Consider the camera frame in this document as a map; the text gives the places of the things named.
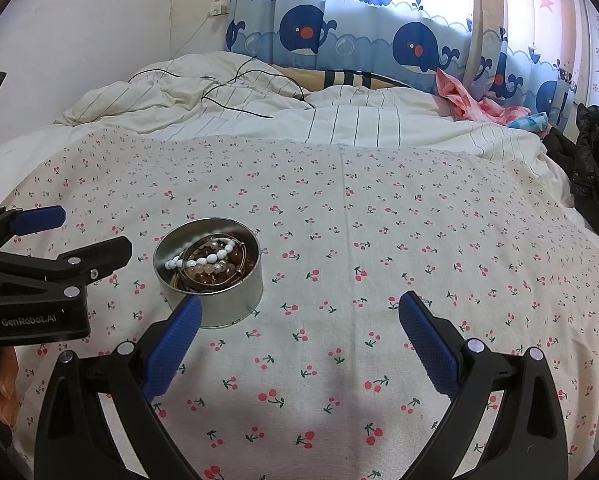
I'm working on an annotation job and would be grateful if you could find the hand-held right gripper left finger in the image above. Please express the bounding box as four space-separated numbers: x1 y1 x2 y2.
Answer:
34 296 203 480

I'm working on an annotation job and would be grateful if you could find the striped yellow pillow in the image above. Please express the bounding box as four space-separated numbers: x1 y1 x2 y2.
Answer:
272 65 415 93

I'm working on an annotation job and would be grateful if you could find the pile of bead bracelets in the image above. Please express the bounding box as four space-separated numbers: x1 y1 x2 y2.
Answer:
172 240 247 291

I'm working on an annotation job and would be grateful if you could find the thin white cable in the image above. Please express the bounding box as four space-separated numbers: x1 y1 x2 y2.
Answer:
169 7 217 61

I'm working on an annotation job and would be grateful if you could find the cherry print bed sheet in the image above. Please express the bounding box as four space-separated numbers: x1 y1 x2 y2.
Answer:
0 127 599 480

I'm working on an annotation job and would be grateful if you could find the cream striped duvet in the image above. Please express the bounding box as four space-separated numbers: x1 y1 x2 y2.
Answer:
0 52 575 211

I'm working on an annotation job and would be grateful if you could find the black jacket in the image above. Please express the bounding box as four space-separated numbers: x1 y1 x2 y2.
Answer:
544 102 599 256

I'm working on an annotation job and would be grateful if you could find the white pearl bead bracelet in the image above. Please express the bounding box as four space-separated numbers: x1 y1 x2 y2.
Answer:
165 237 237 271

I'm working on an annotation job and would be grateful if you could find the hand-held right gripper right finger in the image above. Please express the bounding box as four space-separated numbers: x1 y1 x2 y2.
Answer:
398 291 569 480

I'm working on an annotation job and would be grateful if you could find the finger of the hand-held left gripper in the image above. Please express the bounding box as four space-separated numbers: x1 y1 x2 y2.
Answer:
0 236 133 306
0 205 66 251

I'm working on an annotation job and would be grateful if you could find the blue checked cloth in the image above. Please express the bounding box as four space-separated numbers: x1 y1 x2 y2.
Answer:
509 112 550 133

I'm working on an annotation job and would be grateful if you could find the round silver metal tin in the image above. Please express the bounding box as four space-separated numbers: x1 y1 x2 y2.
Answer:
153 217 265 329

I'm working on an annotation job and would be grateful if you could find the pink cloth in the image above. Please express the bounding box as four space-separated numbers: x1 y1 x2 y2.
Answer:
434 67 530 123

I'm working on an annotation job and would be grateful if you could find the thin black cable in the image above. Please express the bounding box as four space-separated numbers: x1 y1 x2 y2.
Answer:
129 55 315 118

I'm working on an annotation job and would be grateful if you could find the amber bead bracelet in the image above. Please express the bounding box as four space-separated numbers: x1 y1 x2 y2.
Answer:
176 240 252 288

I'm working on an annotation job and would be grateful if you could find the blue whale print curtain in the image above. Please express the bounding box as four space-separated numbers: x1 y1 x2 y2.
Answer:
226 0 599 126

